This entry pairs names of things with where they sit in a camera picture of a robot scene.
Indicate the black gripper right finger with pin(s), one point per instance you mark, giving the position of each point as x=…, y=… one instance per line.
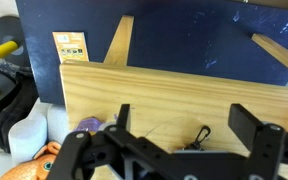
x=265, y=150

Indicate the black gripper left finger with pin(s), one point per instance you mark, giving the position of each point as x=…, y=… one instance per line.
x=72, y=153

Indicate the purple plastic packet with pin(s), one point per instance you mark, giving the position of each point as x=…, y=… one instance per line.
x=89, y=125

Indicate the orange plush toy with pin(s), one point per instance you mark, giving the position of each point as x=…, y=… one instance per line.
x=34, y=166

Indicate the black snap hook clip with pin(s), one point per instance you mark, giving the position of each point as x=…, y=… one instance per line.
x=200, y=135

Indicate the light wooden board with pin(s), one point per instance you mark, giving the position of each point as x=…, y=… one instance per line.
x=184, y=100

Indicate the long wooden support leg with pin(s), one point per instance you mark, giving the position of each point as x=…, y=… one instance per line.
x=280, y=53

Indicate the orange printed label sticker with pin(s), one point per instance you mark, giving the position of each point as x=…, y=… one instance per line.
x=70, y=46

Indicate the short wooden support leg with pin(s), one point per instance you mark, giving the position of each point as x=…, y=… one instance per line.
x=120, y=41

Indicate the black round weight plate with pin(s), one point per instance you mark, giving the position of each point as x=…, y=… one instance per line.
x=5, y=28

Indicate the dark blue board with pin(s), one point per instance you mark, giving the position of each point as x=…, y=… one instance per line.
x=170, y=43

